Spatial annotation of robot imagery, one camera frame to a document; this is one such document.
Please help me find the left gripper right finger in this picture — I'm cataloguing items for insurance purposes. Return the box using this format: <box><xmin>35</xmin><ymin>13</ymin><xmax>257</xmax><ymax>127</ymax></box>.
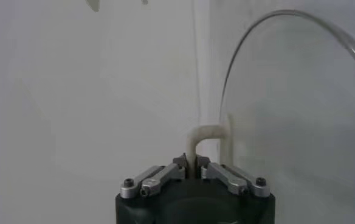
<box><xmin>195</xmin><ymin>155</ymin><xmax>271</xmax><ymax>198</ymax></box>

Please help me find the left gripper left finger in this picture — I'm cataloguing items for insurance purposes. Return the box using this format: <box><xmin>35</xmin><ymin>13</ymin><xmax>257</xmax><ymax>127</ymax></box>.
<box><xmin>119</xmin><ymin>153</ymin><xmax>188</xmax><ymax>199</ymax></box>

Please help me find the glass pot lid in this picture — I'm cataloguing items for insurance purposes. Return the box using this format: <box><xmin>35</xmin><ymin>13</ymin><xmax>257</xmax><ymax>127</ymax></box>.
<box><xmin>185</xmin><ymin>9</ymin><xmax>355</xmax><ymax>224</ymax></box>

